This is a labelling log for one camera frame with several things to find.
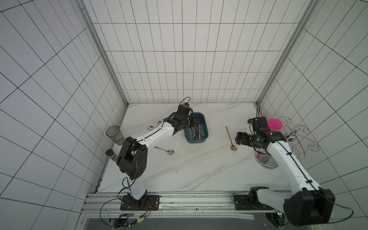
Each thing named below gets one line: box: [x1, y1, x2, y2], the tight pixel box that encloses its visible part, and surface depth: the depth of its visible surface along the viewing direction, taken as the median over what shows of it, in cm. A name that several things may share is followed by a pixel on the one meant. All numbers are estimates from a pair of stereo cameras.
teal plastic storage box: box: [184, 112, 209, 144], surface depth 102 cm
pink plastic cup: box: [266, 118, 284, 132], surface depth 74 cm
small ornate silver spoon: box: [153, 145, 175, 155], surface depth 92 cm
